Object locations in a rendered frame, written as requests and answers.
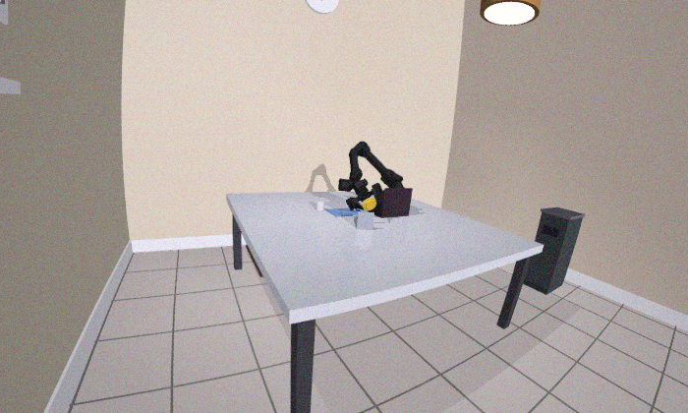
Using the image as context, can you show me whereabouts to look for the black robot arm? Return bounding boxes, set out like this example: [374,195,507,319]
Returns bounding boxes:
[338,141,404,196]

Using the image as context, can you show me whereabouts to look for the light blue flat mat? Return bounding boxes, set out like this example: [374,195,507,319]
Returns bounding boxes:
[326,208,358,217]

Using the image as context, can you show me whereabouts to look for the yellow plate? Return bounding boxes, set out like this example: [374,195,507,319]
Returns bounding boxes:
[363,198,376,210]

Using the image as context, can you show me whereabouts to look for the grey dish rack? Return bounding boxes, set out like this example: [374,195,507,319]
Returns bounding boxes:
[354,211,374,230]

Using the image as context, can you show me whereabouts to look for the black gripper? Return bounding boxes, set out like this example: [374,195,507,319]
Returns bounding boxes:
[346,183,383,210]

